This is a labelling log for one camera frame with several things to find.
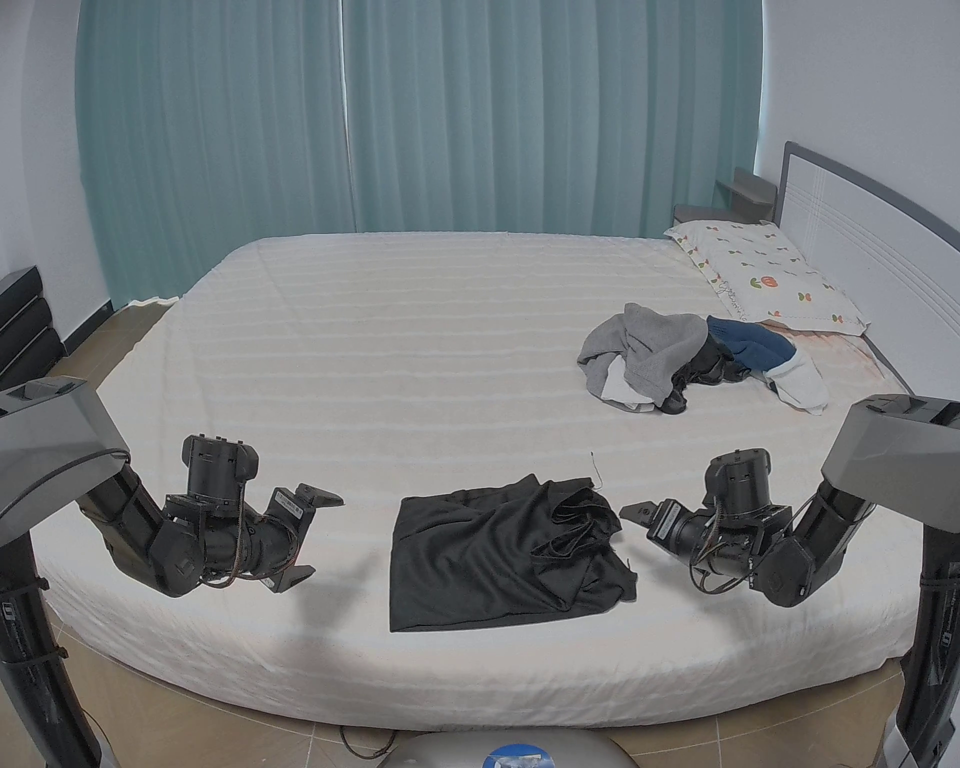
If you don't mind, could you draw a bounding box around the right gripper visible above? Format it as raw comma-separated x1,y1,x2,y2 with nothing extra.
621,501,706,560

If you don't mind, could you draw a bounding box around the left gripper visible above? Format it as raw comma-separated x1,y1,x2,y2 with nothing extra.
243,483,345,594

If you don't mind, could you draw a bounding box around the grey bedside table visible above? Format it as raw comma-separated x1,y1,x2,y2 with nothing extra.
672,166,779,226

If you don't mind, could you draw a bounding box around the black cable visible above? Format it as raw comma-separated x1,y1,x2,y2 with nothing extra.
690,558,753,597
0,448,132,526
337,721,400,760
201,555,264,588

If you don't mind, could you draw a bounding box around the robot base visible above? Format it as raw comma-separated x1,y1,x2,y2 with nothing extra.
393,731,627,768

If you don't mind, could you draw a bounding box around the white printed pillow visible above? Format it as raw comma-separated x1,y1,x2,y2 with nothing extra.
663,219,871,336

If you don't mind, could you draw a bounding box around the blue-green curtain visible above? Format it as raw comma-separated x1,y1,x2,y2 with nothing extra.
343,0,766,241
75,0,354,305

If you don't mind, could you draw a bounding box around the black chest of drawers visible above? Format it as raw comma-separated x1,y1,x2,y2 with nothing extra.
0,264,65,391

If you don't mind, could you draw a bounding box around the pile of clothes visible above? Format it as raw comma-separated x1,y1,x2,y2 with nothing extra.
576,302,830,417

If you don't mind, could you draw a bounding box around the bed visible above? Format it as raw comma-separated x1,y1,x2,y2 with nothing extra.
33,140,960,732

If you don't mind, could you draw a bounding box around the black T-shirt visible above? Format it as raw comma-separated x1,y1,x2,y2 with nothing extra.
388,450,639,633

